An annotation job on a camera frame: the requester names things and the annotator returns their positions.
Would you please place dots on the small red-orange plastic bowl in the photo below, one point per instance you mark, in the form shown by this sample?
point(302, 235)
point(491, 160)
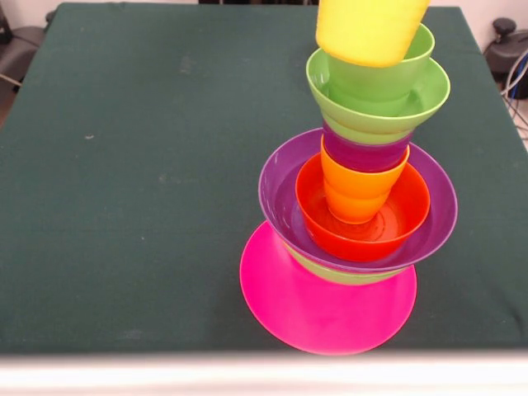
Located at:
point(412, 214)

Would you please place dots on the purple plastic bowl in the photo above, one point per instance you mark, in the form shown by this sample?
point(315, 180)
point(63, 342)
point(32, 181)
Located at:
point(276, 198)

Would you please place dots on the grey office chair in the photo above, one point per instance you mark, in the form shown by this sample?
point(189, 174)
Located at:
point(20, 49)

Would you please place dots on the dark green tablecloth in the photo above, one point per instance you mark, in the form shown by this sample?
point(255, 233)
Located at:
point(123, 268)

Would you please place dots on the purple plastic cup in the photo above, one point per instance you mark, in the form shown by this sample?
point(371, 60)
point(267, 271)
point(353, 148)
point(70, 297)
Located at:
point(363, 154)

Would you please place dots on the yellow plastic cup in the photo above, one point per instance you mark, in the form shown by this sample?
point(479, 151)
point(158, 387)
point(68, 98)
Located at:
point(367, 29)

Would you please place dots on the green plastic cup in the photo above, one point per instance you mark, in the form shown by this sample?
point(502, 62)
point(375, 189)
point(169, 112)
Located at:
point(371, 82)

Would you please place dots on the pink plastic bowl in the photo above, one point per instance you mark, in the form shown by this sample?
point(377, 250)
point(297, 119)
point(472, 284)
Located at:
point(330, 313)

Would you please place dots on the black chair base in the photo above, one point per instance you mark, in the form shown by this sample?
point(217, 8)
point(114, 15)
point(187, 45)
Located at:
point(505, 49)

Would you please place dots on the orange plastic cup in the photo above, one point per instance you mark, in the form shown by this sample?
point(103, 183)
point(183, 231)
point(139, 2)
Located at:
point(354, 194)

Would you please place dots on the large green plastic bowl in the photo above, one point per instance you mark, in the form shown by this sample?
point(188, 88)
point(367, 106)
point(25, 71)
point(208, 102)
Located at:
point(342, 276)

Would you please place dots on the small green plastic bowl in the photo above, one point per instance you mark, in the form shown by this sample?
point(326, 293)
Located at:
point(330, 99)

